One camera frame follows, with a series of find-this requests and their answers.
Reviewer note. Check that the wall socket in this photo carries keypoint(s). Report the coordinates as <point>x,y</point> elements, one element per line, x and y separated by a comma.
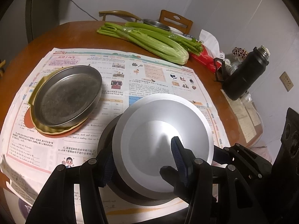
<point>286,81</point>

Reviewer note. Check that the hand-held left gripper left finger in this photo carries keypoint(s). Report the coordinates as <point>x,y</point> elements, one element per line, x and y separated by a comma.
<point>108,168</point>

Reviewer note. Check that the orange bear-shaped plate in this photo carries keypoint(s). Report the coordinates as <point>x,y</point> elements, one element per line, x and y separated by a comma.
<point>58,134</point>

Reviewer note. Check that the celery bunch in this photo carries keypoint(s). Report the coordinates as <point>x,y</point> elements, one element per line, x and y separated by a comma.
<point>154,42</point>

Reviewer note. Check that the metal basin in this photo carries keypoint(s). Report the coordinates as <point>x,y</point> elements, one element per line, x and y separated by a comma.
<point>155,24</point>

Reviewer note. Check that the yellow shell-shaped plate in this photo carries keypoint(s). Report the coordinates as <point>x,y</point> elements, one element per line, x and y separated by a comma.
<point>46,128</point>

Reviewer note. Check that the patterned jar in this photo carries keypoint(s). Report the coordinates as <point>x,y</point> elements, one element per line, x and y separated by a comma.
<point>240,54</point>

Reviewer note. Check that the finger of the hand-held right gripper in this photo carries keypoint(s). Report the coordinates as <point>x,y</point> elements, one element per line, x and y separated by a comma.
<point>247,161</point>
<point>169,175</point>

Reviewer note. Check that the slat-back wooden chair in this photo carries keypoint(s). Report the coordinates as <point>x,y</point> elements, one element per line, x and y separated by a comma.
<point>175,18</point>

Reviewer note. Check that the black thermos bottle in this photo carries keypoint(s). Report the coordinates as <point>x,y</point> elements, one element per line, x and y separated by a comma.
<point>245,77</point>

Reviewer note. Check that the large red paper bowl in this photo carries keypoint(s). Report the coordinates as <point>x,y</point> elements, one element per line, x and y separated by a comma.
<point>123,130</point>

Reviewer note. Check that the red tissue box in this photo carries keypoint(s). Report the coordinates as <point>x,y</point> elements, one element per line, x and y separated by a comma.
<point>204,57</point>

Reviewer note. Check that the stainless steel bowl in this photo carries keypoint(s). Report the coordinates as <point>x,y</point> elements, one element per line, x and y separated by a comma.
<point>104,137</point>

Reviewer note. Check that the yellowed paper sheet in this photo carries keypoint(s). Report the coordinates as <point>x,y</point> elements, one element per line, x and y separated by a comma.
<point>245,119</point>

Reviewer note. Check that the newspaper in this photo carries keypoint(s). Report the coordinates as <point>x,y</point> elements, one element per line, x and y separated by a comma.
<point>149,74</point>

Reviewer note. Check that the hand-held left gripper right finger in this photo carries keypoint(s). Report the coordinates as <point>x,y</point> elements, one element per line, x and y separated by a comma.
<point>179,158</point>

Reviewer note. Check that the white patterned dish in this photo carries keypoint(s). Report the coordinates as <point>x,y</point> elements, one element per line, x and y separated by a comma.
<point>184,33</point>

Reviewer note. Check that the round metal plate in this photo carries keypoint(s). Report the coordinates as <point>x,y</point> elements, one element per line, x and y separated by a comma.
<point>67,93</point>

